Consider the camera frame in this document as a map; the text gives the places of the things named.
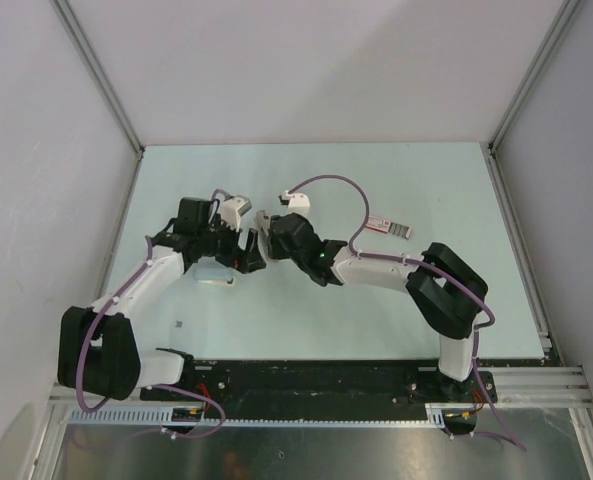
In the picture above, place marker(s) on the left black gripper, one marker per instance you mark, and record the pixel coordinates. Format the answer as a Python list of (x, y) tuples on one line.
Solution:
[(237, 258)]

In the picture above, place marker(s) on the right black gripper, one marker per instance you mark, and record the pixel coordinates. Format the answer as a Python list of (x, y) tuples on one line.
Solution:
[(275, 250)]

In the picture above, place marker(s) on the beige black stapler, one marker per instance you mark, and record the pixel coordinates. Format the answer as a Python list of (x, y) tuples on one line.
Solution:
[(262, 224)]

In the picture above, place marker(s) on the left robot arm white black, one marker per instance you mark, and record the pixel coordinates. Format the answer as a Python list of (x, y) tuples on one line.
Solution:
[(102, 347)]

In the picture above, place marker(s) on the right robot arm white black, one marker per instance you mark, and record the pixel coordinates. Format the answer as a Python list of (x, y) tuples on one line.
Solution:
[(448, 293)]

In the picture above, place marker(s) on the staple box with staples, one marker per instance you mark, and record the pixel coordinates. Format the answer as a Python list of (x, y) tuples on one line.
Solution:
[(388, 227)]

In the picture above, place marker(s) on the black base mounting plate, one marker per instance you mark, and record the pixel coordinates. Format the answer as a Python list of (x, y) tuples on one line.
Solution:
[(325, 390)]

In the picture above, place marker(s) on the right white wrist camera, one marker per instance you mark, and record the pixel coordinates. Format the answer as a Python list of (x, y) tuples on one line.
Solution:
[(295, 202)]

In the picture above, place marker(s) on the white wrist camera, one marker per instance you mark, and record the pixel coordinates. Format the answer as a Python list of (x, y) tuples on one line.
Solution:
[(232, 211), (295, 202)]

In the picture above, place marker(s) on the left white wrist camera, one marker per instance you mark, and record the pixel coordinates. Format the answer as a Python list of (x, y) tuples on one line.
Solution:
[(232, 211)]

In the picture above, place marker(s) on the aluminium frame rail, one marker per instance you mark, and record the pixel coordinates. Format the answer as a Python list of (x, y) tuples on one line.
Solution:
[(541, 387)]

